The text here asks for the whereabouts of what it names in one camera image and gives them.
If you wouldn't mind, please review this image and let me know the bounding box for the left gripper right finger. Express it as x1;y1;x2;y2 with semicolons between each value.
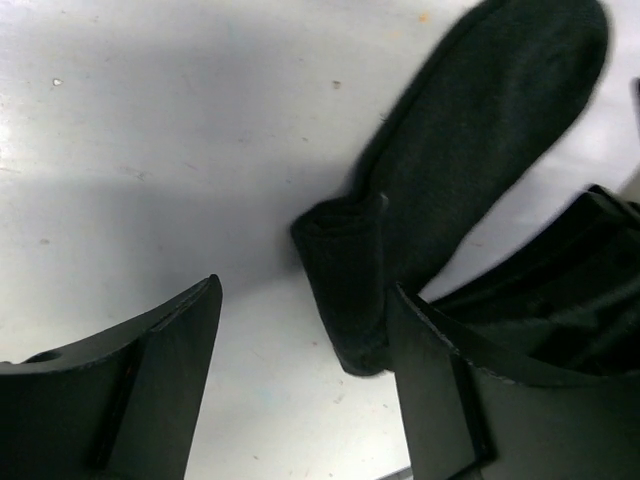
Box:
387;287;639;479

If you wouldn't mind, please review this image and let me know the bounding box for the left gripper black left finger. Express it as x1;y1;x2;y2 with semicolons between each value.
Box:
1;276;223;479

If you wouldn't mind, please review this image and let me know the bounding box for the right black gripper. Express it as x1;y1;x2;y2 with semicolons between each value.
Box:
429;185;639;388

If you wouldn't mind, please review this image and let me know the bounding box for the plain black sock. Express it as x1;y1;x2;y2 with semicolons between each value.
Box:
290;1;609;377

